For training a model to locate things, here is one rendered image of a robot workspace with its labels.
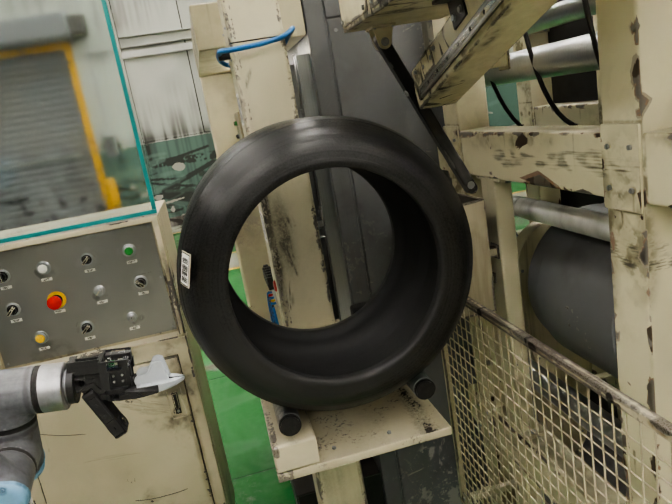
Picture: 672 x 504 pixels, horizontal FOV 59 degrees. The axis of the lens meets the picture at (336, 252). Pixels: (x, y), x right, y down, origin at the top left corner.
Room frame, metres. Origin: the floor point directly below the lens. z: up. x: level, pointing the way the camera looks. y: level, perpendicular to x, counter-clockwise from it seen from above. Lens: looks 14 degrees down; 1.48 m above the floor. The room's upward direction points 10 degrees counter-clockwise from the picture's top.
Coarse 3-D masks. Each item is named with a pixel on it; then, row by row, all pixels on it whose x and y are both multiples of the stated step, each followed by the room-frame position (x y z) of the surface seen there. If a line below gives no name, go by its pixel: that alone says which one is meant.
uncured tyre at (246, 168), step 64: (320, 128) 1.07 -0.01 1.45; (384, 128) 1.12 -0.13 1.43; (256, 192) 1.02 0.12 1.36; (384, 192) 1.35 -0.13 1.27; (448, 192) 1.11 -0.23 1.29; (192, 256) 1.02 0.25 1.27; (448, 256) 1.08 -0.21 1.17; (192, 320) 1.03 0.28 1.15; (256, 320) 1.29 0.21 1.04; (384, 320) 1.33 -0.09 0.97; (448, 320) 1.09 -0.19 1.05; (256, 384) 1.02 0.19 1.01; (320, 384) 1.03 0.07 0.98; (384, 384) 1.06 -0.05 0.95
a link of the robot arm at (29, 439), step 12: (36, 420) 1.06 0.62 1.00; (0, 432) 1.01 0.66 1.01; (12, 432) 1.01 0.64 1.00; (24, 432) 1.03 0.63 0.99; (36, 432) 1.05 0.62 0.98; (0, 444) 1.00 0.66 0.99; (12, 444) 1.00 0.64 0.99; (24, 444) 1.01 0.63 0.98; (36, 444) 1.04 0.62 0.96; (36, 456) 1.01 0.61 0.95; (36, 468) 1.00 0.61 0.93
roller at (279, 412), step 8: (280, 408) 1.09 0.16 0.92; (288, 408) 1.08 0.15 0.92; (280, 416) 1.06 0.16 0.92; (288, 416) 1.05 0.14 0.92; (296, 416) 1.05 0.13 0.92; (280, 424) 1.05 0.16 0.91; (288, 424) 1.05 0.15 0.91; (296, 424) 1.05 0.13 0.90; (288, 432) 1.05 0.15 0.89; (296, 432) 1.05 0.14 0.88
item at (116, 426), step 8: (88, 392) 1.06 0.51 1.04; (88, 400) 1.05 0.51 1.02; (96, 400) 1.06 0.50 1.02; (104, 400) 1.07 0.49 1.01; (96, 408) 1.06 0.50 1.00; (104, 408) 1.06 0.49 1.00; (112, 408) 1.08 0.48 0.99; (104, 416) 1.06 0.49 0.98; (112, 416) 1.06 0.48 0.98; (120, 416) 1.08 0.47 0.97; (104, 424) 1.06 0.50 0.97; (112, 424) 1.06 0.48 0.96; (120, 424) 1.06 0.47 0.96; (128, 424) 1.10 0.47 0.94; (112, 432) 1.06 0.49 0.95; (120, 432) 1.06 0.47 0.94
